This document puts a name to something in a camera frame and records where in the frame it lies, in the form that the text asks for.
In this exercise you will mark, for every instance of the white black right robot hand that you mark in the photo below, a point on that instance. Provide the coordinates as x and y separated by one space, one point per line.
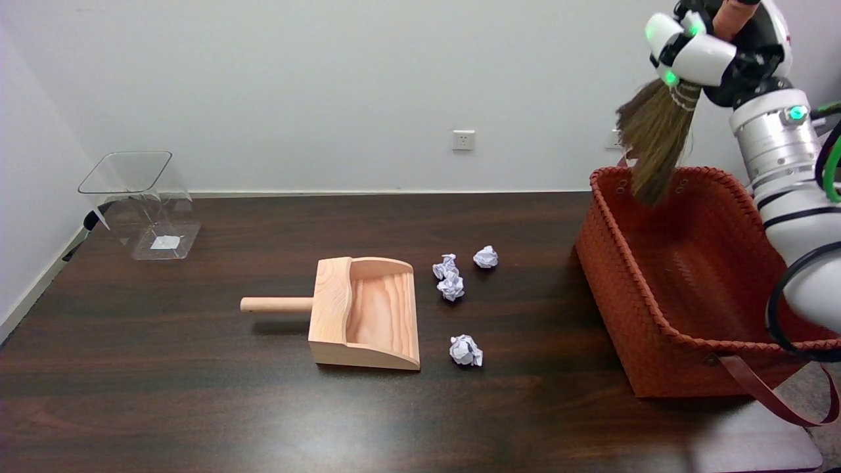
706 59

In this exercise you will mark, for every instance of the straw hand broom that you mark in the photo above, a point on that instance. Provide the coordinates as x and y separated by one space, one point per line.
657 138

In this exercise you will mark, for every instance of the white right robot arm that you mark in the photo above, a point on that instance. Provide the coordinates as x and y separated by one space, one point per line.
782 164

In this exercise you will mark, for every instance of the red woven storage basket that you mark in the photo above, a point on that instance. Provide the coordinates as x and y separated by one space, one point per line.
696 276

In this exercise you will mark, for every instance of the crumpled white paper ball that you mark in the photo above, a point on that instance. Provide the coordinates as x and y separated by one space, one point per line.
447 266
485 257
465 350
452 288

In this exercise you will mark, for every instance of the wooden dustpan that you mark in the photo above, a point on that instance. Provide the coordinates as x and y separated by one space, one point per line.
368 315

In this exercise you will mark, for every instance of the clear plastic bin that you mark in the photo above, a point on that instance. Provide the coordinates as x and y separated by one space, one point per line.
141 197

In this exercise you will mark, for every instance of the white wall socket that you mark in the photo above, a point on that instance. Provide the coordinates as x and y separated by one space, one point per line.
463 140
613 141

